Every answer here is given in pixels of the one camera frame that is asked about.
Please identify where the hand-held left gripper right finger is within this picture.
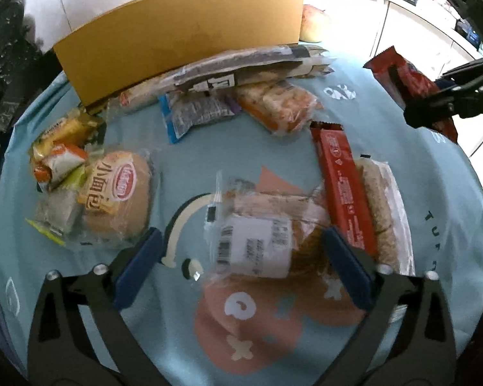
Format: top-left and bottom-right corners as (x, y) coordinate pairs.
(306, 226), (459, 386)

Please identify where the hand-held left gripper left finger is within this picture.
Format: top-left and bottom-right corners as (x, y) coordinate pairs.
(26, 227), (164, 386)

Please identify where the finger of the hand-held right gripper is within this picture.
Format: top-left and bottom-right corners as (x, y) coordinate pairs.
(440, 57), (483, 89)
(404, 84), (483, 129)

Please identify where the red snack packet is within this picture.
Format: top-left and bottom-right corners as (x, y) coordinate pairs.
(364, 46), (459, 143)

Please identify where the clear bread packet white label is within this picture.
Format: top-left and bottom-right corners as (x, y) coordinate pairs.
(203, 173), (339, 282)

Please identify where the blue purple snack packet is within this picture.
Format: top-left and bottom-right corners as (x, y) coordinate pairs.
(159, 90), (240, 143)

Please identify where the yellow cardboard box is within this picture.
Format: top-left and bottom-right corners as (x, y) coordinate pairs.
(52, 0), (305, 107)

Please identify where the clear oat bar packet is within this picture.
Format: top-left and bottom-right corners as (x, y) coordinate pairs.
(354, 157), (415, 274)

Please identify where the light blue printed cloth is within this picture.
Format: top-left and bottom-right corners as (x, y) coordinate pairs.
(0, 40), (483, 386)

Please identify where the round bun packet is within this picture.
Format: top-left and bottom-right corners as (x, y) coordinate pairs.
(78, 149), (162, 246)

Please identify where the long red bar packet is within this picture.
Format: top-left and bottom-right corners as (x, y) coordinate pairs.
(310, 123), (379, 256)

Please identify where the small orange white packet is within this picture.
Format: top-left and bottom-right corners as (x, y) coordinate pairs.
(34, 142), (87, 191)

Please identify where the red apple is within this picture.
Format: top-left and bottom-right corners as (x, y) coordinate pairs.
(300, 4), (331, 43)

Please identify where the yellow orange wafer packet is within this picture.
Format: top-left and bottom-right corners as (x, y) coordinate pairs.
(32, 115), (105, 149)

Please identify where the orange cake packet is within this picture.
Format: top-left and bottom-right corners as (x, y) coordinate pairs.
(233, 80), (323, 133)

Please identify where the long clear cracker packet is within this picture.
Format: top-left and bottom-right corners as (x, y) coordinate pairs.
(173, 44), (335, 89)

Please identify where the dark carved wooden furniture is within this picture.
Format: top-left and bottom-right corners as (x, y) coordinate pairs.
(0, 0), (65, 161)

